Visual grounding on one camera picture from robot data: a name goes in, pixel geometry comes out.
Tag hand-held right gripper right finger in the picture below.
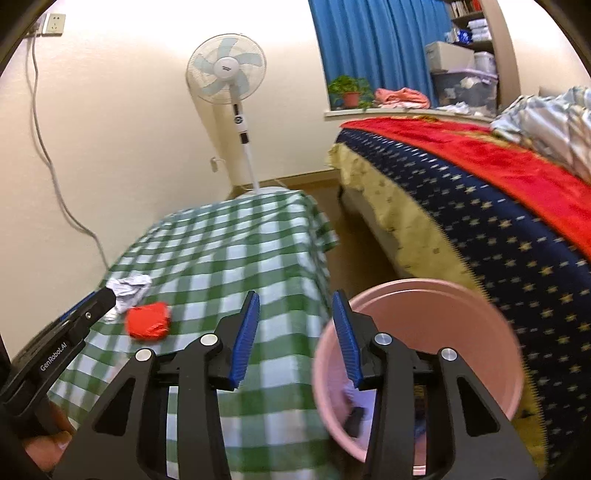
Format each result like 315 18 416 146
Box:
331 291 541 480

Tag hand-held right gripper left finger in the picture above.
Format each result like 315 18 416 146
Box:
53 291 262 480

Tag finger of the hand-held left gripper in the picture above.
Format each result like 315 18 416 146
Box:
69 287 117 333
58 293 100 322

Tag white paper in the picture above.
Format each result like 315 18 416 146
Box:
105 274 152 322

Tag pink plastic bin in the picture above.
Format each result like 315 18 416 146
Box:
311 278 525 476

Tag person's left hand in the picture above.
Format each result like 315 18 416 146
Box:
21 404 75 472

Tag red crumpled wrapper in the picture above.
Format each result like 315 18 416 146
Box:
126 302 171 342

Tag green checked tablecloth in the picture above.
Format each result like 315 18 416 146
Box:
46 189 340 480

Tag navy star bedsheet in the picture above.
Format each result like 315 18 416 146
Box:
328 128 591 462

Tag white window sill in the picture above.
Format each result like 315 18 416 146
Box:
323 106 497 123

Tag red blanket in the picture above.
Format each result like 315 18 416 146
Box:
342 117 591 259

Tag potted green plant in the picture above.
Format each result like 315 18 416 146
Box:
327 75 376 110

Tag pink folded clothes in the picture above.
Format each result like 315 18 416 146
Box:
374 87 430 109

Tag white standing fan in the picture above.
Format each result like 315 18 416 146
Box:
185 33 298 199

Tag clear plastic storage box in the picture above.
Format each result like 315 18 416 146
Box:
431 69 499 116

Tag striped quilt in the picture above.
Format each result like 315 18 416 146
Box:
490 85 591 183

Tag blue curtain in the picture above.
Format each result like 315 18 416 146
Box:
308 0 455 109

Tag grey cardboard box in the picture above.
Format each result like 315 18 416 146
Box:
425 41 475 73

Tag wooden bookshelf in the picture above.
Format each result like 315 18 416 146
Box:
445 0 499 54

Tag grey wall cable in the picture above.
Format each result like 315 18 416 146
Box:
25 34 112 273

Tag white wall socket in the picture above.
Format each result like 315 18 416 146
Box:
41 13 66 37

